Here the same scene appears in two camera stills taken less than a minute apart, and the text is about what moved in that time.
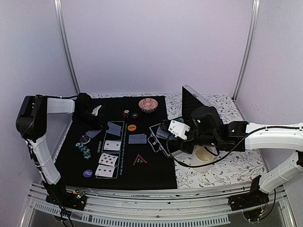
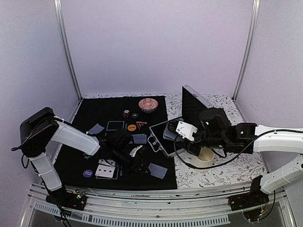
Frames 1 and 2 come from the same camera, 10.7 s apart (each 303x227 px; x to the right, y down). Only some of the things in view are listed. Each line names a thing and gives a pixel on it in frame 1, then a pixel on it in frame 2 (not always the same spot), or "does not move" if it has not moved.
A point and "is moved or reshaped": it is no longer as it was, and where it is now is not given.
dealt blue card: [92, 134] does not move
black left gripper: [97, 126] to [136, 168]
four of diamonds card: [105, 170] does not move
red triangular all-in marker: [139, 160] is moved or reshaped
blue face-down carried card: [113, 129] to [157, 170]
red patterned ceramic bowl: [148, 105] does not move
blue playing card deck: [163, 133] is moved or reshaped
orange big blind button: [131, 127] does not move
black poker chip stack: [135, 115] does not move
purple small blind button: [87, 173] does not move
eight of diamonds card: [108, 159] does not move
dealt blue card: [138, 138] does not move
